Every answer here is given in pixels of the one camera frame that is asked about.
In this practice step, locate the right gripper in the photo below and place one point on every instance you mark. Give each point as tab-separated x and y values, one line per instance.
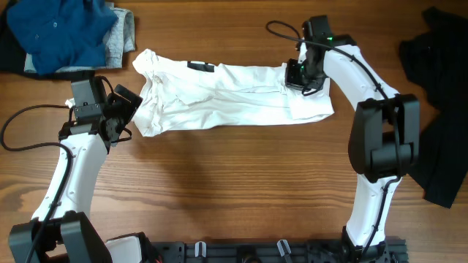
292	81

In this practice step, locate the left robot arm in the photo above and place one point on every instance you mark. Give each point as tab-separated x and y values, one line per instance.
60	229

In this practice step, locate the light grey folded garment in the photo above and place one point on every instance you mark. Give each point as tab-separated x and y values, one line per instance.
118	41

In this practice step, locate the white t-shirt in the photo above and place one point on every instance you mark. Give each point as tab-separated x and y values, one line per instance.
185	95

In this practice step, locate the black garment at right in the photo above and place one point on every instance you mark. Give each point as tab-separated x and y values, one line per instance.
437	62

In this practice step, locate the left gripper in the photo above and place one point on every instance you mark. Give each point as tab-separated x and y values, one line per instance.
128	109

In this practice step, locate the black garment under pile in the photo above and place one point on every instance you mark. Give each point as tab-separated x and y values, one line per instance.
13	56

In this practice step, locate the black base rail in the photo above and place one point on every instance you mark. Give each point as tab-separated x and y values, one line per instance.
313	251

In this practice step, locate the blue button shirt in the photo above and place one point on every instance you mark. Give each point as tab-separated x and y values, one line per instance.
60	33

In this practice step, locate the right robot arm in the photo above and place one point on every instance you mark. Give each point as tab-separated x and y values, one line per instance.
384	137

